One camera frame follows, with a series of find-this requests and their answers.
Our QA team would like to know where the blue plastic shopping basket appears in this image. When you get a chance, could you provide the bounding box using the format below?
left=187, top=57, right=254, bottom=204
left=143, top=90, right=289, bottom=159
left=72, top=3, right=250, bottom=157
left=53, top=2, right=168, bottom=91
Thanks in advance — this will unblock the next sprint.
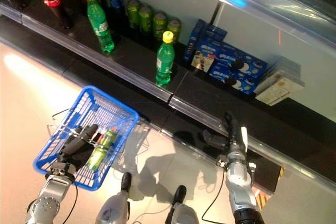
left=31, top=84, right=140, bottom=192

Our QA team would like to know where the blue sandwich cookie box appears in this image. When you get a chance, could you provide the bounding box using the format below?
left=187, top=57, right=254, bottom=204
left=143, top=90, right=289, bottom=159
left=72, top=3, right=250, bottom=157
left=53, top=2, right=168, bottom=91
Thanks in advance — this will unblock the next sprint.
left=216, top=42, right=268, bottom=81
left=209, top=62, right=257, bottom=96

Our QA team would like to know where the pale grey flat box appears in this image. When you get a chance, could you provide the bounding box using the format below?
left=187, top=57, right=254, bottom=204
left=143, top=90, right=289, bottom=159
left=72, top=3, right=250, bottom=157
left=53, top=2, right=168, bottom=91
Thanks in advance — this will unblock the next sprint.
left=262, top=55, right=302, bottom=78

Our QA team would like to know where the black shelf bracket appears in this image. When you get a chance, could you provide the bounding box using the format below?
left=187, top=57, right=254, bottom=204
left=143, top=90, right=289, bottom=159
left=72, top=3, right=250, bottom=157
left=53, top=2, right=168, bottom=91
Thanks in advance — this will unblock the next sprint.
left=209, top=1, right=222, bottom=27

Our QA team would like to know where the green drink bottle red cap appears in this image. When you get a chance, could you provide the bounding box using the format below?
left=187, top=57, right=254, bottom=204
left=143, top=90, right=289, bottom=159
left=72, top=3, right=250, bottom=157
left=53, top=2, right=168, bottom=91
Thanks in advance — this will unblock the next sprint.
left=86, top=127, right=118, bottom=170

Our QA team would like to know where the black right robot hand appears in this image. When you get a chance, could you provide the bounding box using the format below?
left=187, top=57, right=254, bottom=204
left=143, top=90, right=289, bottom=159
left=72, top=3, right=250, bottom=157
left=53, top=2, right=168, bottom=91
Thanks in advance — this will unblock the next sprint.
left=201, top=110, right=249, bottom=154

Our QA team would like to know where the black shelf board clear rail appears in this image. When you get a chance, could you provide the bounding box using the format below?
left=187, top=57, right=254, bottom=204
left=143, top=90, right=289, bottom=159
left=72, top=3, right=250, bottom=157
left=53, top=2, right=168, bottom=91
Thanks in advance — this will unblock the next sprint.
left=0, top=0, right=336, bottom=193

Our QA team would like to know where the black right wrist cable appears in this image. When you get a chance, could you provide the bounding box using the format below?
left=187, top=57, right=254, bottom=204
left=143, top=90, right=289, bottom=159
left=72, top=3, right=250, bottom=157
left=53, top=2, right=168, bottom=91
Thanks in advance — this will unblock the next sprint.
left=201, top=166, right=236, bottom=223

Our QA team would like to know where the white box gold seal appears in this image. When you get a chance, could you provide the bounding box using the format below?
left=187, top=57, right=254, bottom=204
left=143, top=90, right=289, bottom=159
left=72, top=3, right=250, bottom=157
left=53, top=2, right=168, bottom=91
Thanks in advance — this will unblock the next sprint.
left=254, top=69, right=306, bottom=107

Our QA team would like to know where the silver robot leg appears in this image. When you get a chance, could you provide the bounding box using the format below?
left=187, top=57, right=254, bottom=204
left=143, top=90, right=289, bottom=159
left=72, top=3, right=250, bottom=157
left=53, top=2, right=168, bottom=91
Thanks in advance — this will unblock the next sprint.
left=164, top=184, right=200, bottom=224
left=96, top=172, right=132, bottom=224

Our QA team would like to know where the blue box cookie roll picture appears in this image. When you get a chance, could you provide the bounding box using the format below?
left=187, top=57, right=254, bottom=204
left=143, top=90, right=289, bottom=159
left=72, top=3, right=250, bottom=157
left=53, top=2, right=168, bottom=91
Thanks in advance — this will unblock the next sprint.
left=190, top=39, right=224, bottom=73

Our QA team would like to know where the silver right robot leg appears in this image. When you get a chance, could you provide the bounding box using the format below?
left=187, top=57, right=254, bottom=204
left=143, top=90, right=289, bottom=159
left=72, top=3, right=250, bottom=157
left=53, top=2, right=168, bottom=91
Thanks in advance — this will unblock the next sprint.
left=164, top=184, right=200, bottom=224

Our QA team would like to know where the upper shelf board clear rail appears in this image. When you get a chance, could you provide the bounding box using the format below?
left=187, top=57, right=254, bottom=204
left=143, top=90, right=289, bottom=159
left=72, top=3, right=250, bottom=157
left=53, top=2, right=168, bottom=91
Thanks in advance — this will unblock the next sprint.
left=181, top=0, right=336, bottom=61

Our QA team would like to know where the silver left robot leg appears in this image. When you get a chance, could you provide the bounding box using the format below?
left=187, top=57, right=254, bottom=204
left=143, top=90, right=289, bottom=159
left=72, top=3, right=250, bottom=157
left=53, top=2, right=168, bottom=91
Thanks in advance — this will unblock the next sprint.
left=96, top=172, right=132, bottom=224

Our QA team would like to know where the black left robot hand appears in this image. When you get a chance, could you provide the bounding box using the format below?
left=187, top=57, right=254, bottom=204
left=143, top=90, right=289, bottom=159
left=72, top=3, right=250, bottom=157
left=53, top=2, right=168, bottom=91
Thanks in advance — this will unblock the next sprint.
left=49, top=123, right=99, bottom=175

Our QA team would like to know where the blue upright cookie box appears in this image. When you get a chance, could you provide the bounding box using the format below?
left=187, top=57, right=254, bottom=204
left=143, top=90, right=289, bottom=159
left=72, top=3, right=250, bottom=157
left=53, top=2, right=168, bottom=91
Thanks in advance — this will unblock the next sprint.
left=204, top=24, right=228, bottom=41
left=182, top=18, right=207, bottom=64

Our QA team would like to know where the yellow black hazard tape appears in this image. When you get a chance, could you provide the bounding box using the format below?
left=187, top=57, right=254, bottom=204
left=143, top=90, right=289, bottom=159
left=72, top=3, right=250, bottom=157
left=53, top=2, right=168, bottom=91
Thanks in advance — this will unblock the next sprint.
left=254, top=165, right=286, bottom=208

